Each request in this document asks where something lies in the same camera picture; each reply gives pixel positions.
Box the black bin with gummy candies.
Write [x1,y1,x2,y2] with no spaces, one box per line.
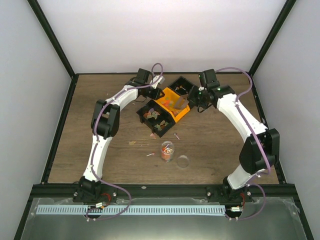
[136,100,176,138]

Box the brown slotted plastic scoop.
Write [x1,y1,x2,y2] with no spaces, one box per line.
[173,95,189,110]

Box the black front mounting rail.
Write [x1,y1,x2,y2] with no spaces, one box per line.
[29,183,299,203]

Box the pile of star gummies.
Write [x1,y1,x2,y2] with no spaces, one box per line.
[161,100,179,117]

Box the yellow bin with star candies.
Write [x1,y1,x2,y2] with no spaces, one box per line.
[155,87,191,123]

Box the black enclosure frame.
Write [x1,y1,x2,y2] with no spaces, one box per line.
[13,0,315,240]

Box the clear round lid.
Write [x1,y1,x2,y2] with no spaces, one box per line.
[176,155,190,169]

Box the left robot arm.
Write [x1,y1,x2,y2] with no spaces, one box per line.
[74,68,165,202]

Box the pile of pastel gummies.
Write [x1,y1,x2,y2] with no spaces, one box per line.
[142,108,169,132]

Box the black bin with lollipops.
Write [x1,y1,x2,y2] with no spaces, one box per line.
[167,76,195,98]

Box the light blue slotted cable duct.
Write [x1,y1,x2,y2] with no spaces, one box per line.
[36,204,226,216]

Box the clear plastic cup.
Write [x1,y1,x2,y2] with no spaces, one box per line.
[160,141,175,162]

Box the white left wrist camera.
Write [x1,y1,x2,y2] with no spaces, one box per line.
[151,75,165,89]

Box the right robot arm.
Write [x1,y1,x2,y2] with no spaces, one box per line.
[187,69,280,202]

